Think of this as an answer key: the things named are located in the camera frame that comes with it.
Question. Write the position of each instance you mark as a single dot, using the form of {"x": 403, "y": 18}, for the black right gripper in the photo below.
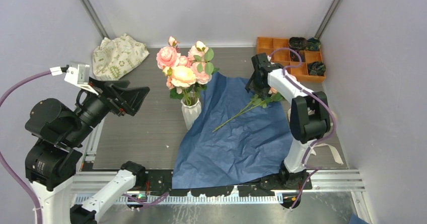
{"x": 252, "y": 86}

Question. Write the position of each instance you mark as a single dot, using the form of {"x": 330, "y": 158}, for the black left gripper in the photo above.
{"x": 130, "y": 99}

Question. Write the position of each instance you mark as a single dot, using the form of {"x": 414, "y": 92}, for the pink flower stem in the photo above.
{"x": 201, "y": 58}
{"x": 253, "y": 105}
{"x": 168, "y": 57}

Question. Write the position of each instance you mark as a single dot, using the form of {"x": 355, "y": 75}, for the blue wrapping paper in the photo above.
{"x": 227, "y": 147}

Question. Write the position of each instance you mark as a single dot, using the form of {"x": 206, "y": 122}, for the beige printed ribbon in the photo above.
{"x": 335, "y": 154}

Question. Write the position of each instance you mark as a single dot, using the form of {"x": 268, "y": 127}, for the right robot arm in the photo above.
{"x": 309, "y": 119}

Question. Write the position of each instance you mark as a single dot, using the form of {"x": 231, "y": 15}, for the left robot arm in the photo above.
{"x": 51, "y": 164}

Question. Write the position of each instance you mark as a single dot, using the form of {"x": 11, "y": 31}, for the white ribbed vase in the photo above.
{"x": 191, "y": 113}

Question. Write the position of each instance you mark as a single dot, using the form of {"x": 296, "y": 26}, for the wooden compartment tray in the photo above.
{"x": 279, "y": 51}

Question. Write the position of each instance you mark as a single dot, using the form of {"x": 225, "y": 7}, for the patterned cream cloth bag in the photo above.
{"x": 114, "y": 58}

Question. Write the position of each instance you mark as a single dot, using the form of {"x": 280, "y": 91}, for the dark rolled fabric item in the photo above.
{"x": 316, "y": 68}
{"x": 313, "y": 44}
{"x": 298, "y": 54}
{"x": 298, "y": 43}

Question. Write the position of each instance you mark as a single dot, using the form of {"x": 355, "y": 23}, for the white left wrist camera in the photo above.
{"x": 77, "y": 74}

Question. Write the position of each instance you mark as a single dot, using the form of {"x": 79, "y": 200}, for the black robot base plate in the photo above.
{"x": 159, "y": 182}

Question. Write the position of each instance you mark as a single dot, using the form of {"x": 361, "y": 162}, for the metal corner rail left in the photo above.
{"x": 94, "y": 18}

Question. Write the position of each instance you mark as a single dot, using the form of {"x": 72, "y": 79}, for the metal corner rail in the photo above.
{"x": 327, "y": 18}
{"x": 94, "y": 18}

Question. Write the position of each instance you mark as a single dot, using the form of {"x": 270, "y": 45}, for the metal corner rail right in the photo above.
{"x": 327, "y": 18}

